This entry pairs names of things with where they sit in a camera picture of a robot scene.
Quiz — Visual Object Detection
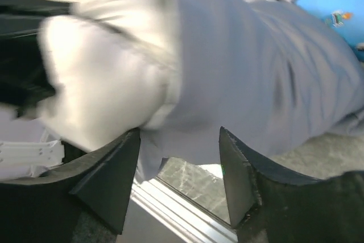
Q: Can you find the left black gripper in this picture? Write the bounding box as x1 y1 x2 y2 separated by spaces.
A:
1 0 70 118

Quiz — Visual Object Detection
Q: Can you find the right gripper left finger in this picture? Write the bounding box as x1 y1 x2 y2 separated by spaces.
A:
1 129 140 242

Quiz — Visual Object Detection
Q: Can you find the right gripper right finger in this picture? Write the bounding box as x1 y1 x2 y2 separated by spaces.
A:
219 128 363 242

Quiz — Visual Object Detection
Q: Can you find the white pillow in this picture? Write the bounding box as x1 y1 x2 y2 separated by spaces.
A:
0 0 183 153

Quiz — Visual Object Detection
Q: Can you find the grey pillowcase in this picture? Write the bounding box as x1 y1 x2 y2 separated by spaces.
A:
136 0 363 181

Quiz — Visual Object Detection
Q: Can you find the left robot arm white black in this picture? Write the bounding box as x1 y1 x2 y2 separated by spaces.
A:
1 0 70 180

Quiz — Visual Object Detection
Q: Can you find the blue cartoon print pillow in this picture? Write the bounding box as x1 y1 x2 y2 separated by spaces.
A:
295 0 363 61

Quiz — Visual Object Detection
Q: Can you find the aluminium mounting rail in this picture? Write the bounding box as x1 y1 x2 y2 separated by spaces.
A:
131 179 237 242

